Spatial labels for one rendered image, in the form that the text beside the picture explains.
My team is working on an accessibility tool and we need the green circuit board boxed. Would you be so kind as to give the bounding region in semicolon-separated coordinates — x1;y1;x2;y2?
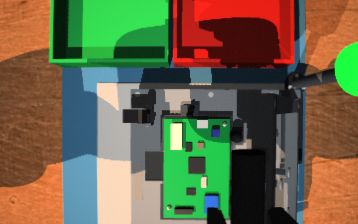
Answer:
164;119;230;218

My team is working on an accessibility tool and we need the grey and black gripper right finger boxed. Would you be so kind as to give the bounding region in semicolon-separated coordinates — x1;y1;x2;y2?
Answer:
266;207;298;224

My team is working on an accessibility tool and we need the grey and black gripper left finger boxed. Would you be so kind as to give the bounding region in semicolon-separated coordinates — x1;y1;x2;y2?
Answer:
207;207;227;224

